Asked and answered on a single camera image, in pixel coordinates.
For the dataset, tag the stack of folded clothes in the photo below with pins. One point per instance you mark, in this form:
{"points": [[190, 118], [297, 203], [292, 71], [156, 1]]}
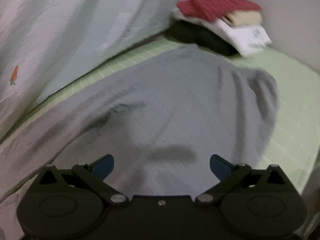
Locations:
{"points": [[247, 38]]}

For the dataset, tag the carrot print quilt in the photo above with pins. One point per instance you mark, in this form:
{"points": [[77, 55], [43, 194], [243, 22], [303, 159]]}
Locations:
{"points": [[82, 22]]}

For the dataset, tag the red striped folded garment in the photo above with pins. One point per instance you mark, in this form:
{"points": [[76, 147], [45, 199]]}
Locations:
{"points": [[215, 2]]}

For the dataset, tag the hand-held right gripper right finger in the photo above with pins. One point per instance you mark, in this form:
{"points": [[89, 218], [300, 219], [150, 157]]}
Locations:
{"points": [[220, 166]]}

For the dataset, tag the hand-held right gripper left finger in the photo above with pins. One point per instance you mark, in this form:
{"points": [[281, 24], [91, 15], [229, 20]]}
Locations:
{"points": [[103, 166]]}

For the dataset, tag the beige folded garment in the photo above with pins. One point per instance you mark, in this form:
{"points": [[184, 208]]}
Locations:
{"points": [[247, 18]]}

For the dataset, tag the black folded garment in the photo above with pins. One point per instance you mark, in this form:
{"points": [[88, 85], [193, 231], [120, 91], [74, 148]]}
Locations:
{"points": [[200, 36]]}

